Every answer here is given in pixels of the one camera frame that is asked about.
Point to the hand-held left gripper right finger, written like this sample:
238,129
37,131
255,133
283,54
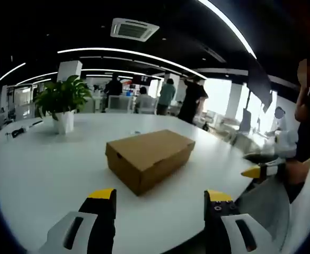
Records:
218,227

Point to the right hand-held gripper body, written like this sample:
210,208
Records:
285,144

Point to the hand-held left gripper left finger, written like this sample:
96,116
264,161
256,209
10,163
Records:
101,227

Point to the brown cardboard shoe box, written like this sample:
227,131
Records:
149,156

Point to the dark hanging panel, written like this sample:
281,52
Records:
260,82

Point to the white office chair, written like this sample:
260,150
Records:
146,107
119,103

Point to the black and white tool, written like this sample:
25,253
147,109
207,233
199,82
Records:
18,131

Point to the ceiling light strip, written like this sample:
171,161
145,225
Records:
36,78
231,26
13,71
133,53

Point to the green potted plant white pot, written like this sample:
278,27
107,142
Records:
63,100

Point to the ceiling air conditioner vent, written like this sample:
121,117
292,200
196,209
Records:
134,29

